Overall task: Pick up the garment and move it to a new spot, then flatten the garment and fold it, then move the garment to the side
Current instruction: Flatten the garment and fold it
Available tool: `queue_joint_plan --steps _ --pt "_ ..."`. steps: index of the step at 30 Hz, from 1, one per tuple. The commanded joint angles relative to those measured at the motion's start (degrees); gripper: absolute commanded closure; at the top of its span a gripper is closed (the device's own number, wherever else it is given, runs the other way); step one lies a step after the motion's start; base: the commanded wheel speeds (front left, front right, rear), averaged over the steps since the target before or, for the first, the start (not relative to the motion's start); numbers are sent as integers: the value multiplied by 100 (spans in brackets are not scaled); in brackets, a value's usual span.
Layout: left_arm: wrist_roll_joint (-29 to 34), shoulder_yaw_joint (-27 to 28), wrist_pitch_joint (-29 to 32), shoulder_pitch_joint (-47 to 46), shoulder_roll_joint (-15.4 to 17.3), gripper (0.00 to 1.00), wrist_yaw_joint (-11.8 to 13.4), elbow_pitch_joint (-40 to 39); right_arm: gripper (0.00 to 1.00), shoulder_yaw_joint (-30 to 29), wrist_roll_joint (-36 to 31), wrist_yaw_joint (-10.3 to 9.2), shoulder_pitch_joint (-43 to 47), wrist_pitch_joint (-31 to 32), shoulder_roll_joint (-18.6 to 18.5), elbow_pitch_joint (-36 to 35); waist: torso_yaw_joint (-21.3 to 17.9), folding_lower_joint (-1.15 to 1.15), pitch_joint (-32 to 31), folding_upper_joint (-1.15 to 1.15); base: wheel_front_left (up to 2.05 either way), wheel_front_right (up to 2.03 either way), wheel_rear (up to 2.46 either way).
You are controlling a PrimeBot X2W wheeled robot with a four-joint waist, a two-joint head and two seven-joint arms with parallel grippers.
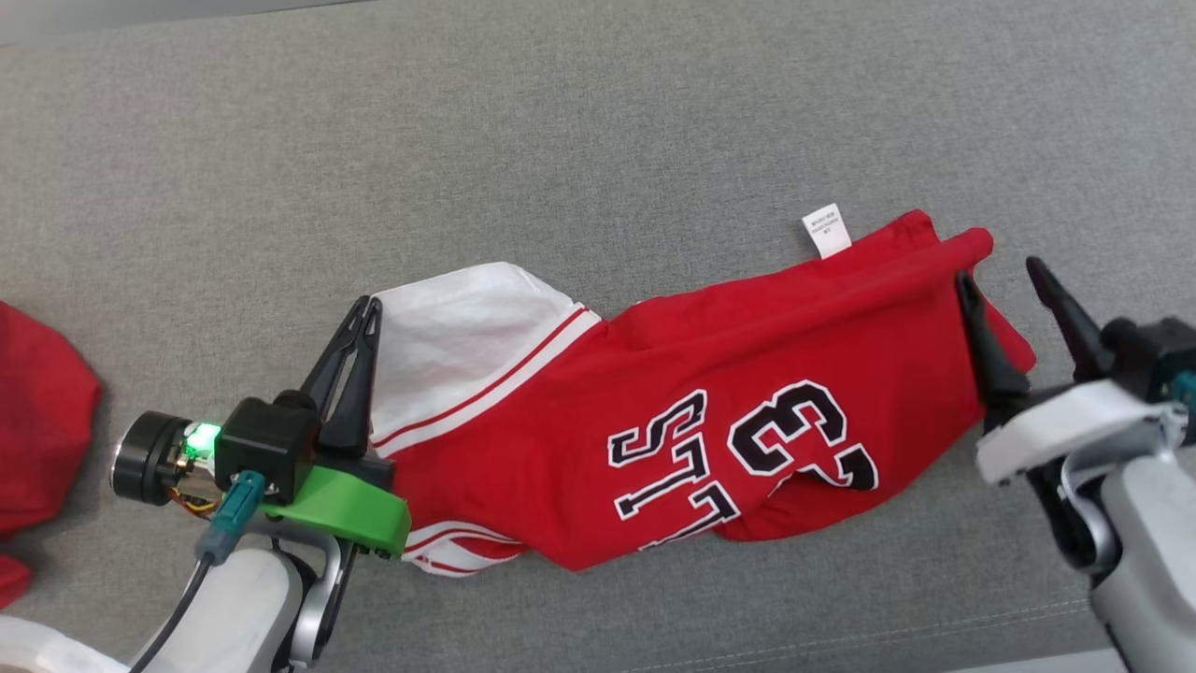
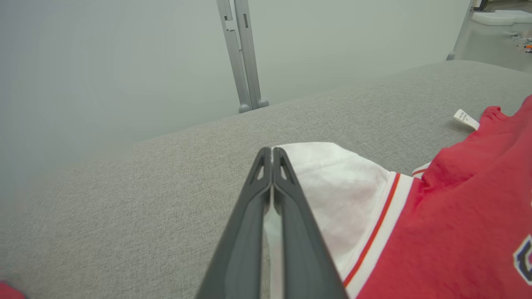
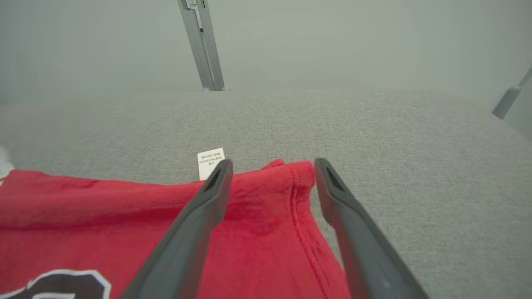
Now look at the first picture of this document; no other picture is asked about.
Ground red basketball shorts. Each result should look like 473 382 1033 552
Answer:
0 299 102 609

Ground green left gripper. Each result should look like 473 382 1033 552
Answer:
112 297 412 559

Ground red basketball jersey number 33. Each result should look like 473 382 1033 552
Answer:
369 203 1038 579

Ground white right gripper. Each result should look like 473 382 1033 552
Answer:
955 256 1188 571

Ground left arm teal plug cable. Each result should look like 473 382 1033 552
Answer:
126 470 269 673

